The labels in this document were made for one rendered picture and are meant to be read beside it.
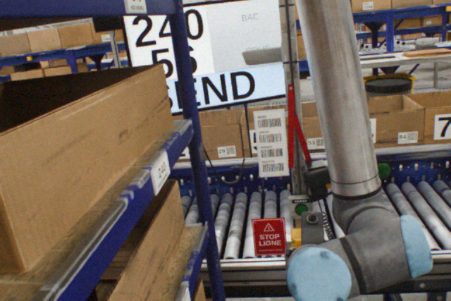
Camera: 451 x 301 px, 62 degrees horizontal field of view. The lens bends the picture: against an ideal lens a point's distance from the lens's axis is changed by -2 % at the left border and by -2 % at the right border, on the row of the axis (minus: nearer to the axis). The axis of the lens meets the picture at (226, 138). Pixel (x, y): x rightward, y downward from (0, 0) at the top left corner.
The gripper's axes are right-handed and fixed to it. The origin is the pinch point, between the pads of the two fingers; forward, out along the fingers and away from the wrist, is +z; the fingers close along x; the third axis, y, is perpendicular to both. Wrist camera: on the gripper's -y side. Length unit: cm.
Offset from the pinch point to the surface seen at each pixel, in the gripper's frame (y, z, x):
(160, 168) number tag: -12, -52, -19
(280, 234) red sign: -2.7, 24.5, -7.1
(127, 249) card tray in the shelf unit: -0.9, -33.1, -30.8
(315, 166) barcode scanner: -21.2, 10.1, 2.7
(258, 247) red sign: 1.6, 26.7, -13.8
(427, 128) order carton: -46, 72, 54
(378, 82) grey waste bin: -170, 352, 100
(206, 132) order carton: -45, 69, -41
